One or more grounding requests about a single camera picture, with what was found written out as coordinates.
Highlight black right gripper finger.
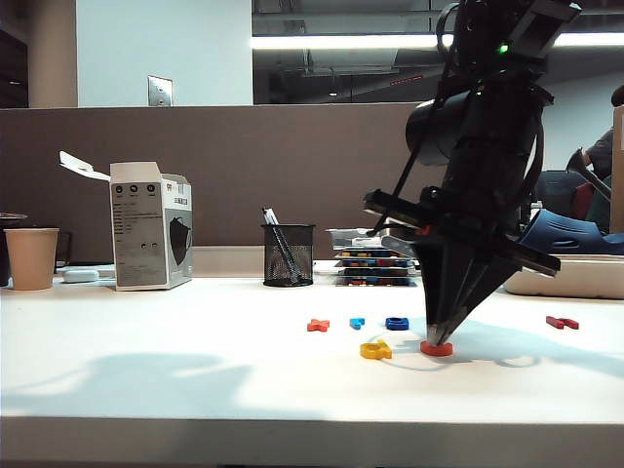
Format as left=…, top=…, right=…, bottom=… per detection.
left=413, top=242, right=478, bottom=343
left=437, top=253, right=521, bottom=345

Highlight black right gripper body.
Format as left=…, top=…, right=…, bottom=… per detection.
left=363, top=184, right=562, bottom=279

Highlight orange letter o magnet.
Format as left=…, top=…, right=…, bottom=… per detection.
left=420, top=339, right=453, bottom=357

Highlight yellow letter d magnet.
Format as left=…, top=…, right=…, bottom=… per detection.
left=359, top=339, right=394, bottom=361

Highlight letter magnet tray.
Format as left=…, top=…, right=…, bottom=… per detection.
left=339, top=267, right=421, bottom=278
left=334, top=275, right=423, bottom=289
left=334, top=257, right=420, bottom=269
left=339, top=249, right=410, bottom=259

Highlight dark red letter magnet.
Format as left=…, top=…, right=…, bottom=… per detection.
left=545, top=315, right=580, bottom=332

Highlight navy blue slipper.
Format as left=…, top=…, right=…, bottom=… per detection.
left=517, top=209, right=624, bottom=256

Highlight black monitor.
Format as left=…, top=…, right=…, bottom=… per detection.
left=534, top=170, right=586, bottom=218

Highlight clear plastic case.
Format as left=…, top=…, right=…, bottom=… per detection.
left=325, top=226, right=396, bottom=252

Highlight beige pulp food tray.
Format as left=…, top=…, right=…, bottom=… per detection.
left=503, top=253, right=624, bottom=299

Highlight grey angular tool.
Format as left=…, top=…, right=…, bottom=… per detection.
left=565, top=148, right=613, bottom=202

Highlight black mesh pen holder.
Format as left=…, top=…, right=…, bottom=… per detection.
left=260, top=223, right=317, bottom=288

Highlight person in background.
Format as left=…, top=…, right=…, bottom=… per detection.
left=583, top=85, right=624, bottom=182

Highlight cardboard box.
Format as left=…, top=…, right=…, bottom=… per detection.
left=610, top=106, right=624, bottom=234

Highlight black and white pen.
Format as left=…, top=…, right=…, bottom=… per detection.
left=261, top=207, right=303, bottom=284

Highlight ceiling light strip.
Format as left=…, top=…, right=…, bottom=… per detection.
left=251, top=32, right=624, bottom=51

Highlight brown desk partition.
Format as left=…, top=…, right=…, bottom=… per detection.
left=0, top=100, right=523, bottom=267

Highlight open face mask box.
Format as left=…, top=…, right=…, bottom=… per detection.
left=58, top=150, right=194, bottom=293

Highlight small white case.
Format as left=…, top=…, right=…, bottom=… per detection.
left=62, top=268, right=101, bottom=284

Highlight brown paper cup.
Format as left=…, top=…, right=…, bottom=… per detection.
left=4, top=227, right=60, bottom=292

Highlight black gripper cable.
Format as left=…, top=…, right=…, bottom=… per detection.
left=370, top=48, right=484, bottom=238

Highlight metal wall plate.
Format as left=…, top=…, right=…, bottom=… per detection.
left=147, top=75, right=175, bottom=107

